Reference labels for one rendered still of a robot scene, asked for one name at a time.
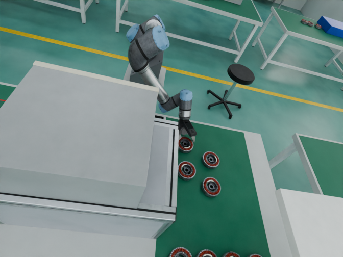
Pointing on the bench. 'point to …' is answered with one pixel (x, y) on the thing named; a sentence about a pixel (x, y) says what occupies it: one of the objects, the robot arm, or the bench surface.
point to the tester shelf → (158, 165)
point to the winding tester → (77, 136)
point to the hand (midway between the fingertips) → (184, 145)
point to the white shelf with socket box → (312, 223)
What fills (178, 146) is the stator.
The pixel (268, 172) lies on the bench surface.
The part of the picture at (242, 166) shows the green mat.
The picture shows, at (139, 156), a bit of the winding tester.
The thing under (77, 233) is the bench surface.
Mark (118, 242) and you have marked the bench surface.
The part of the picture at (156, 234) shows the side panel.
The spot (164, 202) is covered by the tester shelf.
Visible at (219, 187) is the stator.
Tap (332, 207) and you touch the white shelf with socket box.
